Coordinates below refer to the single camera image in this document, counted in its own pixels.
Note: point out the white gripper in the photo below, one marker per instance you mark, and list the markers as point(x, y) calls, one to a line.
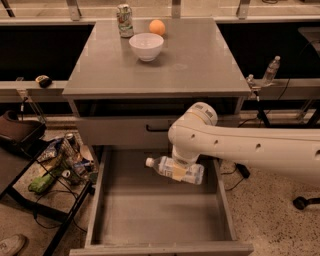
point(183, 161)

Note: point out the blue plastic water bottle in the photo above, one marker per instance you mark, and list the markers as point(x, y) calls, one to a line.
point(164, 165)

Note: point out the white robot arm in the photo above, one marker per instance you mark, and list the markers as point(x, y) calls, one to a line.
point(293, 153)

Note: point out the open grey middle drawer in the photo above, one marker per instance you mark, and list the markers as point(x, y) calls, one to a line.
point(137, 212)

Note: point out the grey drawer cabinet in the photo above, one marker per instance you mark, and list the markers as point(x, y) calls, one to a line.
point(194, 64)

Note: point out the closed grey top drawer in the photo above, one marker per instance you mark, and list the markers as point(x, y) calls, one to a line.
point(131, 132)

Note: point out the clear bottle on ledge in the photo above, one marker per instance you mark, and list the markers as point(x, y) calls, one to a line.
point(271, 71)

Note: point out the black chair caster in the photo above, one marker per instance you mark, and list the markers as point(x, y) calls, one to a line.
point(301, 203)

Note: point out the white ceramic bowl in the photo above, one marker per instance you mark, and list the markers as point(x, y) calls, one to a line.
point(146, 46)

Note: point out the green snack bag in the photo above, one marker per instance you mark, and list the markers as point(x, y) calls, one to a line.
point(41, 183)

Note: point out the orange fruit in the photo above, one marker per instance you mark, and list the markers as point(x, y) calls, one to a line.
point(157, 27)

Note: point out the small black device on ledge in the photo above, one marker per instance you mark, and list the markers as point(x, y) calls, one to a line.
point(43, 81)

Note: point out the green soda can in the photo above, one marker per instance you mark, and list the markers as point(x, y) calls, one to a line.
point(124, 19)

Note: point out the brown bag on cart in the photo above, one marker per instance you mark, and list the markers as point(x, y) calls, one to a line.
point(15, 132)

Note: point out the white sneaker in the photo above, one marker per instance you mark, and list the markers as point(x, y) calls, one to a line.
point(12, 245)

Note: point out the black power adapter with cable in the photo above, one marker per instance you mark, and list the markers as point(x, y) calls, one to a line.
point(241, 168)

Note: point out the black wire basket cart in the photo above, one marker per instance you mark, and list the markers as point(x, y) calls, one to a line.
point(59, 160)

